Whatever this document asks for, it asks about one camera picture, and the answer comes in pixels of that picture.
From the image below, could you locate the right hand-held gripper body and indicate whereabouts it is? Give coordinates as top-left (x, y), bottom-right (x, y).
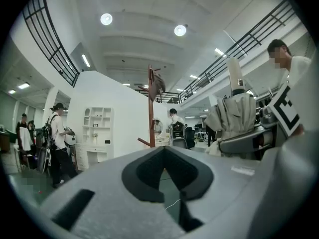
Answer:
top-left (258, 83), bottom-right (306, 139)

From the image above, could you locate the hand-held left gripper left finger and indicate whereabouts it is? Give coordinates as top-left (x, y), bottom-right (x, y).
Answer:
top-left (39, 145), bottom-right (187, 239)

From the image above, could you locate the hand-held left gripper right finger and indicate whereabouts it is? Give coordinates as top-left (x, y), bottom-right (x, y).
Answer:
top-left (163, 145), bottom-right (265, 239)

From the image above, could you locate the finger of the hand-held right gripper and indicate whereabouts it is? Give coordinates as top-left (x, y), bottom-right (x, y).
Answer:
top-left (218, 126), bottom-right (275, 160)

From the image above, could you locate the beige umbrella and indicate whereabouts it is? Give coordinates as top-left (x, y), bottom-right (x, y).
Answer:
top-left (203, 57), bottom-right (258, 157)

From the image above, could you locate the brown wooden coat rack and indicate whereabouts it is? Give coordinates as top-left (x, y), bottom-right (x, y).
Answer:
top-left (137, 64), bottom-right (167, 148)

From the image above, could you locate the person's upper body white shirt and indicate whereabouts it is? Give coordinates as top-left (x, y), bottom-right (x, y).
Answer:
top-left (267, 39), bottom-right (315, 102)

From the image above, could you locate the white shelf cabinet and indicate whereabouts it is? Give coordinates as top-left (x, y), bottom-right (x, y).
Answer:
top-left (74, 106), bottom-right (116, 171)

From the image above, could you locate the black office chair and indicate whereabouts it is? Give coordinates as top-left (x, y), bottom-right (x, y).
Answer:
top-left (170, 121), bottom-right (196, 150)

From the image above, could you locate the black balcony railing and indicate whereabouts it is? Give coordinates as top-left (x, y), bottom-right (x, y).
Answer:
top-left (136, 0), bottom-right (297, 105)
top-left (22, 0), bottom-right (80, 88)

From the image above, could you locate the round mirror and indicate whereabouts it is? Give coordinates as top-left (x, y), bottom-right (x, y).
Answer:
top-left (153, 118), bottom-right (164, 135)

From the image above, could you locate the round ceiling lamp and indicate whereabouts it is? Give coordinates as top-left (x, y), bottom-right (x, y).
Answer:
top-left (173, 24), bottom-right (187, 37)
top-left (100, 13), bottom-right (113, 26)

